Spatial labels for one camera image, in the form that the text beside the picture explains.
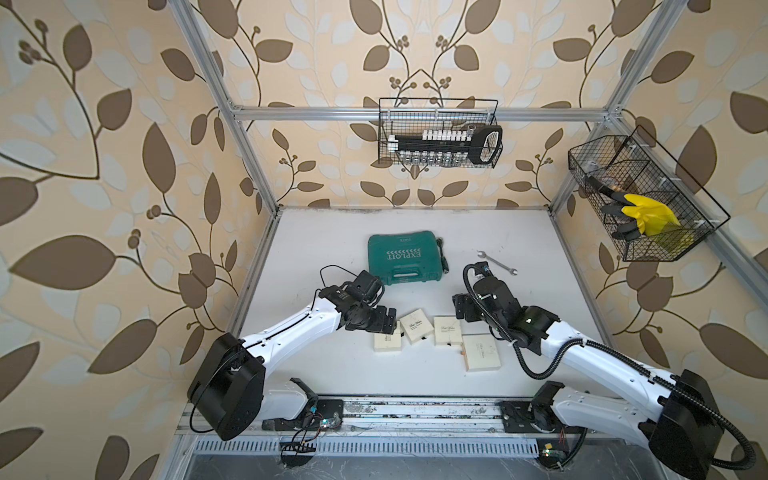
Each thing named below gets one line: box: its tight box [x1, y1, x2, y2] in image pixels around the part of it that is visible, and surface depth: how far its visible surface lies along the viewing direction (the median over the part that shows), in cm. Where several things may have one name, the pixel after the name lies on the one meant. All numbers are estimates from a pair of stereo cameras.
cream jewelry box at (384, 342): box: [373, 321, 402, 352], surface depth 86 cm
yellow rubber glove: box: [621, 193, 681, 236], surface depth 68 cm
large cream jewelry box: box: [462, 335, 501, 372], surface depth 84 cm
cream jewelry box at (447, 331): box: [434, 316, 463, 346], surface depth 87 cm
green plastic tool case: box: [368, 230, 443, 285], surface depth 104 cm
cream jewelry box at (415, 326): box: [400, 308, 435, 345], surface depth 88 cm
